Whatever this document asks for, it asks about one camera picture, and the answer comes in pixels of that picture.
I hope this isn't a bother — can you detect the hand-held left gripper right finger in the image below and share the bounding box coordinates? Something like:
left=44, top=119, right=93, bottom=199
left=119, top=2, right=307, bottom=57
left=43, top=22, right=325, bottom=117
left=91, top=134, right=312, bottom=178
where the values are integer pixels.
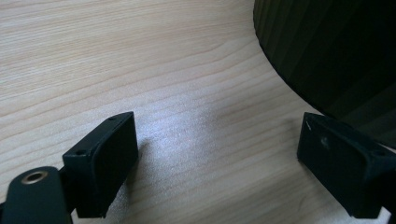
left=296, top=111, right=396, bottom=219

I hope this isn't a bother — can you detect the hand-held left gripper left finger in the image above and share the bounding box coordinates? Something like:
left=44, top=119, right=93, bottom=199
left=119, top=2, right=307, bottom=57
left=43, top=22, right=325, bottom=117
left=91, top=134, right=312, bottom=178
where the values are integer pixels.
left=62, top=111, right=140, bottom=219

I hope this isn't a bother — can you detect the black plastic trash bin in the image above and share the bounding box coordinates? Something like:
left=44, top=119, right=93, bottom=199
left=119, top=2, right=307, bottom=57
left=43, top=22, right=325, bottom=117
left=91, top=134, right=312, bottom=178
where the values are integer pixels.
left=252, top=0, right=396, bottom=149

